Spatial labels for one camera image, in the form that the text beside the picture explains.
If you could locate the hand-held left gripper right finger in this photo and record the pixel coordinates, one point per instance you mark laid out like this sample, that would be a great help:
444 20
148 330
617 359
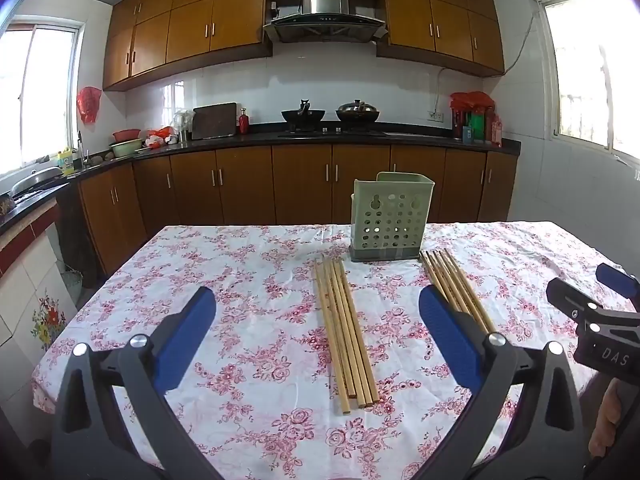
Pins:
450 335

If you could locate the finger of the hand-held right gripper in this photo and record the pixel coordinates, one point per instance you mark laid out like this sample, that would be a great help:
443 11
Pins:
617 280
567 292

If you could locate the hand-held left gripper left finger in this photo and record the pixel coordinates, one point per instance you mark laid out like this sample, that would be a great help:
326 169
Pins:
185 335

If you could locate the wooden chopstick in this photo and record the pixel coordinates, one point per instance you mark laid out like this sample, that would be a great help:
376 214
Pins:
434 272
337 332
459 272
344 332
351 332
358 332
440 272
447 272
330 332
453 272

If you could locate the green perforated utensil holder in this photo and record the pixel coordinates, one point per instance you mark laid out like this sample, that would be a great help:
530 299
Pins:
390 220

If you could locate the person's right hand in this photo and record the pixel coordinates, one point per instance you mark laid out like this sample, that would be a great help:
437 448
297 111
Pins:
605 410

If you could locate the pink floral tablecloth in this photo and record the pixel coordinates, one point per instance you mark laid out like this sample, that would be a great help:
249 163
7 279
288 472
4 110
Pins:
250 285

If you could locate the grey bucket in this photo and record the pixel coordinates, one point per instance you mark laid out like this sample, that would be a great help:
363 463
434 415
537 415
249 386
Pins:
74 285

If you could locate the wooden base cabinets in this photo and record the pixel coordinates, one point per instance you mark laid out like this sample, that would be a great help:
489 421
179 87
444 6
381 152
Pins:
250 185

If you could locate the red carton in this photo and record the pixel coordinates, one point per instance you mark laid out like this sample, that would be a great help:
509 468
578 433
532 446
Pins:
496 130

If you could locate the blue box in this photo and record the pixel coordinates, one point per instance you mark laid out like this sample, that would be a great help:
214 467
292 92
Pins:
467 134

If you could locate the green box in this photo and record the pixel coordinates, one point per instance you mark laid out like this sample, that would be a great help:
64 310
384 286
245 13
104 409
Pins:
479 125

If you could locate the green basin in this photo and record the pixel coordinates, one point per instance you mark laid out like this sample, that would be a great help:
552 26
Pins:
125 149

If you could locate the black kitchen countertop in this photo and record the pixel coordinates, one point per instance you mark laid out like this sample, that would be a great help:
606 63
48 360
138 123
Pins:
225 141

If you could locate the red white plastic bag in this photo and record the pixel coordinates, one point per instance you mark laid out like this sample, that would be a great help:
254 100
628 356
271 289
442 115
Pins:
160 136

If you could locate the red basin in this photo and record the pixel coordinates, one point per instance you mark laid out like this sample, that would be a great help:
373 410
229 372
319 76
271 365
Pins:
127 135

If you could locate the yellow dish soap bottle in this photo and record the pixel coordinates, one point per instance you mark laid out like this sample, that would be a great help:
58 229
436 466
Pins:
65 162

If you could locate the clear glass cups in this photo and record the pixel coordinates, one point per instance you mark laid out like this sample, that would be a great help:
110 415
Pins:
182 122

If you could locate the sliding window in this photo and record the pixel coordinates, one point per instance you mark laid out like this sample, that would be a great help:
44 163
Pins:
45 95
585 70

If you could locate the crumpled red bag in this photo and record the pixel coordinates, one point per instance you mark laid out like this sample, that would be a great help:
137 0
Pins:
472 100

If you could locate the round metal lid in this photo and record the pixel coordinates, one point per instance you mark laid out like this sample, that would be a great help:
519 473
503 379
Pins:
35 179

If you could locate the dark cutting board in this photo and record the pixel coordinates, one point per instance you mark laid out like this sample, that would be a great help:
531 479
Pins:
215 120

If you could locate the metal faucet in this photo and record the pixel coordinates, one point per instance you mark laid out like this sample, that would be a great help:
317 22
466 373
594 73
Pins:
80 145

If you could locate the red bottle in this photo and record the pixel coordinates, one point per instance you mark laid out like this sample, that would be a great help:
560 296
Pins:
244 122

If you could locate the gas stove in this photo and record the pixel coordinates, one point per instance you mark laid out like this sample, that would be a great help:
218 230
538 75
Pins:
330 133

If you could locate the black pot with lid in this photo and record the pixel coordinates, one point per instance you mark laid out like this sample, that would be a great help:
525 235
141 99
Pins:
357 114

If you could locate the black wok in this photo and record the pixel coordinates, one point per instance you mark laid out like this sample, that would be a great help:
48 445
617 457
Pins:
302 116

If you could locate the steel range hood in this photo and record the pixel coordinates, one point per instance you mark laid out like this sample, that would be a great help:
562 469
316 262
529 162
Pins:
325 0

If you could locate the white wall outlet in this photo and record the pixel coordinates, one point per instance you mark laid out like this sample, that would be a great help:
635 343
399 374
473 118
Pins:
436 116

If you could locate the wooden wall cabinets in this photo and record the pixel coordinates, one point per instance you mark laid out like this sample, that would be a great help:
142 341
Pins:
190 30

